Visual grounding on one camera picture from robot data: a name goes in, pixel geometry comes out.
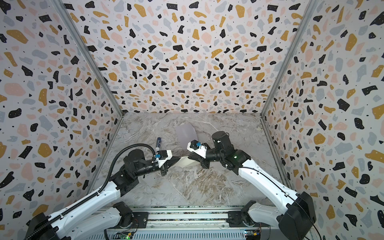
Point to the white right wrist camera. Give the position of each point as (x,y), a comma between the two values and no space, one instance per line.
(198,148)

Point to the aluminium corner post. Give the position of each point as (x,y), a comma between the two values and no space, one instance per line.
(65,16)
(290,54)

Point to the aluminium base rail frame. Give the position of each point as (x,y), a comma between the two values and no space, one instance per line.
(193,223)

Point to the beige lined letter paper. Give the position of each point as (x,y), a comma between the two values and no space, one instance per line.
(184,162)

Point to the blue glue stick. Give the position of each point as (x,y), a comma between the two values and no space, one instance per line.
(158,144)

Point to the left aluminium corner post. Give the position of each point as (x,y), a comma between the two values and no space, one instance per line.
(65,16)

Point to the lavender envelope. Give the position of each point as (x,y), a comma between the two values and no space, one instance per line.
(186,133)

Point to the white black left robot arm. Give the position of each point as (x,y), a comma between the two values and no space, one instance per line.
(100,210)

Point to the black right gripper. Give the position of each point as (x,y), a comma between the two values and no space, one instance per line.
(204,159)

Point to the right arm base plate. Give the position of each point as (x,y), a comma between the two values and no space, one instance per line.
(237,219)

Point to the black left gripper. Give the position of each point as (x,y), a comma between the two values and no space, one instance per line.
(171,162)

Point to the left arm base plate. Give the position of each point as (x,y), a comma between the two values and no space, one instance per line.
(138,220)

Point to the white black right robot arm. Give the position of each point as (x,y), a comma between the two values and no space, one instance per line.
(295,213)

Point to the right aluminium corner post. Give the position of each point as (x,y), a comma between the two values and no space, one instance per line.
(290,54)

